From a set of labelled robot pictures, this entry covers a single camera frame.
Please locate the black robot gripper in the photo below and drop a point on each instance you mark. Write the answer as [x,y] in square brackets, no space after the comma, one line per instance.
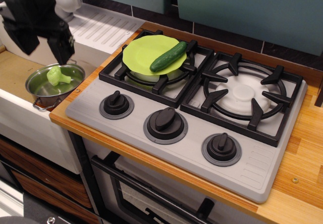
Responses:
[26,20]

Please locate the light green toy cauliflower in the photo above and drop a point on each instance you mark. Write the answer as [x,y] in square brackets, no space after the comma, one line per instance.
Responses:
[55,76]

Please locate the green toy pickle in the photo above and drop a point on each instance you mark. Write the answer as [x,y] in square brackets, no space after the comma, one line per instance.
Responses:
[169,57]

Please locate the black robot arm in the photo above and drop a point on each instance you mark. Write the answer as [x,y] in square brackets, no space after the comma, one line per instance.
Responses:
[25,21]

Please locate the small steel pot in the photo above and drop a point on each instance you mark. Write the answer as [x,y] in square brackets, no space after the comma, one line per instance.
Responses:
[50,85]

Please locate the lime green plastic plate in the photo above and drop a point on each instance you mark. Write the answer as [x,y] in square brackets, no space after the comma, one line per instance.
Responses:
[141,52]

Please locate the grey toy faucet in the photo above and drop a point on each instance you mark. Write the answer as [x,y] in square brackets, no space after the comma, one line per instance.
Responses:
[65,8]

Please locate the black left stove knob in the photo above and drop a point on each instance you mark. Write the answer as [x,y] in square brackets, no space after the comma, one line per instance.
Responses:
[116,106]

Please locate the black stove knob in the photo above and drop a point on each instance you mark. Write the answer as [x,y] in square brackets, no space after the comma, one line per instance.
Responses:
[165,126]
[221,150]
[116,106]

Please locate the wooden drawer front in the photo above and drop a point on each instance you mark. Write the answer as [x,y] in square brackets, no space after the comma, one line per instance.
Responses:
[47,181]

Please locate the black middle stove knob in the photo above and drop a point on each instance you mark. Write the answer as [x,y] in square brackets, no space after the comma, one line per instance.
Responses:
[165,126]

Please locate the black right burner grate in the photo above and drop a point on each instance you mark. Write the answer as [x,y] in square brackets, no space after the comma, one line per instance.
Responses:
[248,98]

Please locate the black right stove knob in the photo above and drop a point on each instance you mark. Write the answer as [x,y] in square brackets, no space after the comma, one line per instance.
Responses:
[221,150]

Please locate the grey toy stove top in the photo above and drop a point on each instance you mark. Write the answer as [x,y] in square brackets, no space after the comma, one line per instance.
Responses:
[252,176]

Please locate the black oven door handle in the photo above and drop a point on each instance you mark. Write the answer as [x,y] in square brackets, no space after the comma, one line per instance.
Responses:
[107,165]

